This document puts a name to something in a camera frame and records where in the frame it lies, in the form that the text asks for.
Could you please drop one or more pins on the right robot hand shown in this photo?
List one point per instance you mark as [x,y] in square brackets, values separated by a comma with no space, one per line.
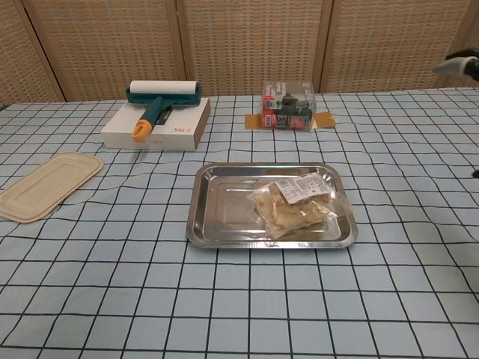
[458,65]

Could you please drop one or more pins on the clear bag of food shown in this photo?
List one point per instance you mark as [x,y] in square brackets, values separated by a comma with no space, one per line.
[299,203]

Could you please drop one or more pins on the stainless steel tray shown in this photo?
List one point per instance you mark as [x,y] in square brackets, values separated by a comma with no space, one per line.
[224,209]

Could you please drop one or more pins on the brown cardboard flap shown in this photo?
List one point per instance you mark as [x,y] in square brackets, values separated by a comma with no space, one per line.
[323,120]

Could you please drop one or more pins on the clear plastic box of batteries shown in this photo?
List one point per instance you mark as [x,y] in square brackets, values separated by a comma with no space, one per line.
[288,106]

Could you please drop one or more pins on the woven bamboo folding screen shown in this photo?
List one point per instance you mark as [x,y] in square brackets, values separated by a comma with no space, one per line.
[239,41]

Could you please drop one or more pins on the white flat box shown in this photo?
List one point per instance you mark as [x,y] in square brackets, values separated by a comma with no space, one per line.
[176,132]

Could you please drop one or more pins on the blue checkered tablecloth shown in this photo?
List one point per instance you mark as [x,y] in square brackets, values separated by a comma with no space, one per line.
[239,291]

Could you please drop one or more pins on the beige rectangular container lid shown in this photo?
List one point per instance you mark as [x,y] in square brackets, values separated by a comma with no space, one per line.
[46,187]

